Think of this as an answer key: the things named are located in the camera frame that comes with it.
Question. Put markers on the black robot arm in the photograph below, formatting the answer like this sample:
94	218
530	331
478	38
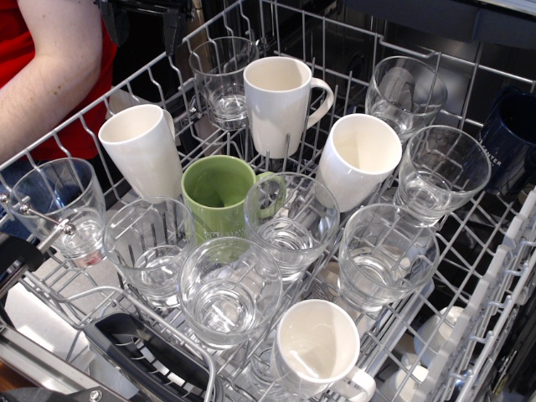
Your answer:
141	17

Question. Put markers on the person's bare forearm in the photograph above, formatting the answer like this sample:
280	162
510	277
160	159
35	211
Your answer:
67	37

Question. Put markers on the white cup right centre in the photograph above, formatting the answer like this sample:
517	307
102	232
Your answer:
361	151

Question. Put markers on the tall white cup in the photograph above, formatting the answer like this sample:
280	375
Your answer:
140	141

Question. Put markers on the clear glass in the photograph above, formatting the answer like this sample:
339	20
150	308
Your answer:
229	291
405	93
218	67
63	189
386	254
441	170
148	240
294	218

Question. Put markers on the green ceramic mug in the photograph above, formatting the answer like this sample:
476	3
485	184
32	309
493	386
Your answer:
214	189

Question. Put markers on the clear glass front centre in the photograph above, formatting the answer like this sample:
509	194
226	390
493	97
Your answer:
229	291

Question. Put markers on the clear glass front left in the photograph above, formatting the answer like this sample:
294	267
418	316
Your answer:
148	240

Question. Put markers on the clear glass front right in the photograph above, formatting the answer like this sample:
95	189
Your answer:
386	254

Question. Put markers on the clear glass back left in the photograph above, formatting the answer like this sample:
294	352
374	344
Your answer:
218	67

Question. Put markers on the white mug front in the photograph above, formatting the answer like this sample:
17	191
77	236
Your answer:
316	349

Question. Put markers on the clear glass back right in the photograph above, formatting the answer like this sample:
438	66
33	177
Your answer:
405	93

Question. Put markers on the red shirt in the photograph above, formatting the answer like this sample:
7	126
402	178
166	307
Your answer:
17	50

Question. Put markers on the clear glass far left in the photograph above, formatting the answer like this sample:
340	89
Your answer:
63	189

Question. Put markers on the navy blue mug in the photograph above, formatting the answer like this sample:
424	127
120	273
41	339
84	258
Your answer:
508	138

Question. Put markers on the black clamp with metal screw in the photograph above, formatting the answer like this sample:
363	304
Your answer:
22	256

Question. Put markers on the grey wire dishwasher rack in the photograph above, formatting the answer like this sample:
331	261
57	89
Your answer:
487	261

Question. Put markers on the white mug with handle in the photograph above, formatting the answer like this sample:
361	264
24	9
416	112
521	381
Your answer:
283	100

